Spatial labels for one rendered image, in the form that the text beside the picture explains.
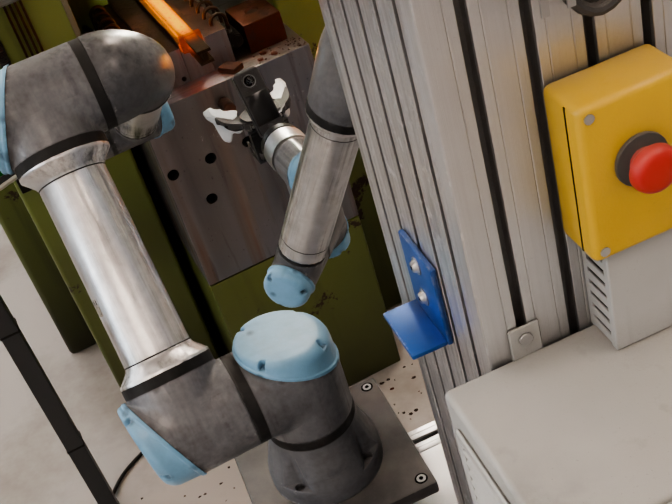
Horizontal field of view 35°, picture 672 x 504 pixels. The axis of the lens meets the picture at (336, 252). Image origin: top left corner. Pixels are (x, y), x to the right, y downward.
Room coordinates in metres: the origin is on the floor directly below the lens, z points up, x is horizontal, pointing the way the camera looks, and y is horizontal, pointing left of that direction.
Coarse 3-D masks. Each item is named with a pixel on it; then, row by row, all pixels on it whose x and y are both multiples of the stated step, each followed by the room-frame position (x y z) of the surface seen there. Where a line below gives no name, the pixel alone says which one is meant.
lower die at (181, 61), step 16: (112, 0) 2.40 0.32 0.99; (128, 0) 2.36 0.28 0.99; (176, 0) 2.27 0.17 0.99; (112, 16) 2.33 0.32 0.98; (128, 16) 2.27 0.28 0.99; (144, 16) 2.24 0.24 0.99; (192, 16) 2.15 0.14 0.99; (208, 16) 2.13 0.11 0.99; (144, 32) 2.15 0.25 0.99; (160, 32) 2.13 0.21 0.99; (208, 32) 2.04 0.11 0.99; (224, 32) 2.04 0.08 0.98; (176, 48) 2.02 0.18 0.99; (224, 48) 2.04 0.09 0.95; (176, 64) 2.01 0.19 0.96; (192, 64) 2.02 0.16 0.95; (208, 64) 2.03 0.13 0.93; (176, 80) 2.01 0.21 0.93
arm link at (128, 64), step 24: (96, 48) 1.19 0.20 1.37; (120, 48) 1.20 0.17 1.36; (144, 48) 1.22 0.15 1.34; (120, 72) 1.17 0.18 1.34; (144, 72) 1.19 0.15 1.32; (168, 72) 1.23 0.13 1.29; (120, 96) 1.16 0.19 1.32; (144, 96) 1.18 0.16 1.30; (168, 96) 1.26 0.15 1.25; (120, 120) 1.17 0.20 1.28; (144, 120) 1.36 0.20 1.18; (168, 120) 1.52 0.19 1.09; (120, 144) 1.50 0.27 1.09
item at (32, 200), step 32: (32, 0) 2.10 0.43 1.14; (0, 32) 2.08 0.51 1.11; (32, 32) 2.09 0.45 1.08; (64, 32) 2.11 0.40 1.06; (128, 160) 2.11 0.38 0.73; (32, 192) 2.06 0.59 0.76; (128, 192) 2.10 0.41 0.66; (160, 224) 2.11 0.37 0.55; (64, 256) 2.06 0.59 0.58; (160, 256) 2.10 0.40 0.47; (96, 320) 2.06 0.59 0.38; (192, 320) 2.11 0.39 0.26
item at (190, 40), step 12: (144, 0) 2.31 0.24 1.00; (156, 0) 2.26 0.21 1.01; (156, 12) 2.21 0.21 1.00; (168, 12) 2.17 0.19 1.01; (168, 24) 2.12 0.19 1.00; (180, 24) 2.09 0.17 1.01; (180, 36) 2.01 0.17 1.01; (192, 36) 2.00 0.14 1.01; (192, 48) 1.95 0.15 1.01; (204, 48) 1.93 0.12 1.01; (204, 60) 1.92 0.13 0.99
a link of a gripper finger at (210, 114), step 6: (210, 108) 1.69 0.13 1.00; (204, 114) 1.69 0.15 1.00; (210, 114) 1.67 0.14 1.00; (216, 114) 1.66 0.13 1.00; (222, 114) 1.65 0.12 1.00; (228, 114) 1.65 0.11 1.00; (234, 114) 1.64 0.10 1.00; (210, 120) 1.67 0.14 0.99; (216, 126) 1.67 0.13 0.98; (222, 126) 1.66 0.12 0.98; (222, 132) 1.66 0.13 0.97; (228, 132) 1.65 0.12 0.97; (234, 132) 1.64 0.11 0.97; (240, 132) 1.63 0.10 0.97; (222, 138) 1.66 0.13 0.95; (228, 138) 1.65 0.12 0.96
